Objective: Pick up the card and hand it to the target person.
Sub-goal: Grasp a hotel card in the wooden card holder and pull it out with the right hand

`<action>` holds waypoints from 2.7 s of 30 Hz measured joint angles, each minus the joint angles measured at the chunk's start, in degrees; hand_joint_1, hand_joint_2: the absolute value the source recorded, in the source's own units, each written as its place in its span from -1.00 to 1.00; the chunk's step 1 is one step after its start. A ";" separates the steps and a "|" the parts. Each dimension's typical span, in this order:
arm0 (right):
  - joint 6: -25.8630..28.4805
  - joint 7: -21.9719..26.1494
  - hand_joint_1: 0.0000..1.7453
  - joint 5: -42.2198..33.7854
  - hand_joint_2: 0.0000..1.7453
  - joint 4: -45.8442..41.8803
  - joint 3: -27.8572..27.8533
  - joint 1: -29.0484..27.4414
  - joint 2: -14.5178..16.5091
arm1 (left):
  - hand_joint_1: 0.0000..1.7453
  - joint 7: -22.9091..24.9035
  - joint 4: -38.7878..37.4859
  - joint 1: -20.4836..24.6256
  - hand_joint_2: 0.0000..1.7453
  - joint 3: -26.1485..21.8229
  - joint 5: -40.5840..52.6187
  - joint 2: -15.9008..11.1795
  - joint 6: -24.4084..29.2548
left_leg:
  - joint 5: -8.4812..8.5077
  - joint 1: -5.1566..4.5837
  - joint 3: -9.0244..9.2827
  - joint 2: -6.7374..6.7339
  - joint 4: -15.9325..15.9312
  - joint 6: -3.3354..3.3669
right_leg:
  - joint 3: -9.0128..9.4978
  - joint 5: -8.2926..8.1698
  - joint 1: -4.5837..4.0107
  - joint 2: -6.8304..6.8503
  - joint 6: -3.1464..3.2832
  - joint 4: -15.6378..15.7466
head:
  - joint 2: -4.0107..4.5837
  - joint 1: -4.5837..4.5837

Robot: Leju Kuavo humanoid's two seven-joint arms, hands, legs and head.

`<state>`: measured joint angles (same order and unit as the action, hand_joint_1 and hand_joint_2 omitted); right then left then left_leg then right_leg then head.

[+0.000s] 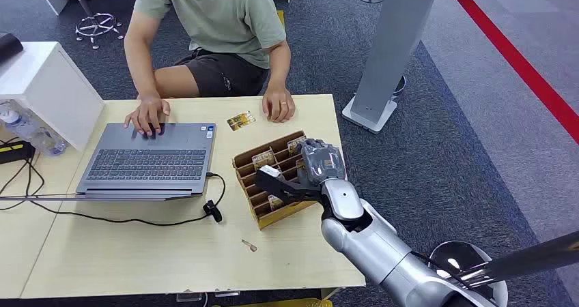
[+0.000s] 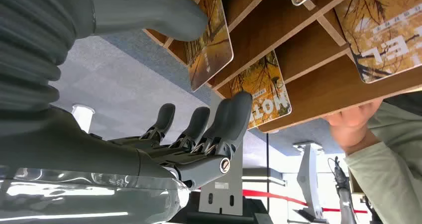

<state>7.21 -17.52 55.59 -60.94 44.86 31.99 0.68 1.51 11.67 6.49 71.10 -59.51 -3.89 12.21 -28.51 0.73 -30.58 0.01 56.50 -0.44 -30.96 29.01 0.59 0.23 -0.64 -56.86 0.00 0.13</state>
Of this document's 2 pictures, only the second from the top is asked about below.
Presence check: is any wooden card rack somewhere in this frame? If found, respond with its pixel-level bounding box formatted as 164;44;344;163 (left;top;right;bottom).
143;0;422;133

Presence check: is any white metal stand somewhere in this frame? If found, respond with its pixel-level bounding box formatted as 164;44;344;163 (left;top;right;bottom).
293;142;326;221

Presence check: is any thin black pole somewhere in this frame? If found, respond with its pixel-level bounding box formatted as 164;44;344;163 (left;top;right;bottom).
265;133;270;213

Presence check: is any red barrier tape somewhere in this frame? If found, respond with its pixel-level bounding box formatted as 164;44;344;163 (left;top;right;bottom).
242;189;369;215

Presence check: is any dark stand base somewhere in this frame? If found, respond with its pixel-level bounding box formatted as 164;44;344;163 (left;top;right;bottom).
170;192;274;224

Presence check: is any ribbed grey right arm sleeve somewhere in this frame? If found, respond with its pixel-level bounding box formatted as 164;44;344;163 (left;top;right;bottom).
0;0;96;126

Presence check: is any white cylinder post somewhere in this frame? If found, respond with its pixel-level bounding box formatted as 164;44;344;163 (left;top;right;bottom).
71;104;96;134

